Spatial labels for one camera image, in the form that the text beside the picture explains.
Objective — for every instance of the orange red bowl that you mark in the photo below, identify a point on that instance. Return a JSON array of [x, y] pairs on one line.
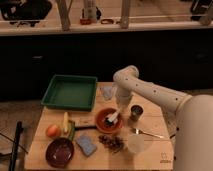
[[102, 124]]

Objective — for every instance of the black pole stand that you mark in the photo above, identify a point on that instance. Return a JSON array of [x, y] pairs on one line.
[[15, 146]]

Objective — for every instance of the wooden block with black handle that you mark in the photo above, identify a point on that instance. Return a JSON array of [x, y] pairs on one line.
[[84, 122]]

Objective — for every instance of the green plastic tray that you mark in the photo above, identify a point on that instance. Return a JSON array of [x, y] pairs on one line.
[[71, 92]]

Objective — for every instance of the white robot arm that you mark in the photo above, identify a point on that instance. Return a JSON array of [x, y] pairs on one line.
[[193, 149]]

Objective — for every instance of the green banana shaped toy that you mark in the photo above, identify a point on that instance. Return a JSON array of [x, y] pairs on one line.
[[72, 130]]

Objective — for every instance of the orange peach fruit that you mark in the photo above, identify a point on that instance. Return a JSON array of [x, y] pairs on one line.
[[53, 131]]

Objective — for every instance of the white plastic cup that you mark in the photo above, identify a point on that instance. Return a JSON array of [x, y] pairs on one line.
[[134, 143]]

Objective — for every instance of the silver fork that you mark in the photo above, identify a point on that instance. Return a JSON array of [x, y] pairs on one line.
[[138, 131]]

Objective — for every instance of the dark maroon bowl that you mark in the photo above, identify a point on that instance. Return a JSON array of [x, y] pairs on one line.
[[59, 152]]

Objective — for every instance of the blue sponge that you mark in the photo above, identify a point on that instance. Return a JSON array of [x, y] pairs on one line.
[[86, 145]]

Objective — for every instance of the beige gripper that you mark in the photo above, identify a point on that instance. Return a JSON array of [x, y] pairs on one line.
[[123, 102]]

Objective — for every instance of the light blue cloth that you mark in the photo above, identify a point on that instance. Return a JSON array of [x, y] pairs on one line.
[[107, 92]]

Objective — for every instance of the dark metal cup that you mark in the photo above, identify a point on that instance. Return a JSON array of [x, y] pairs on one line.
[[136, 112]]

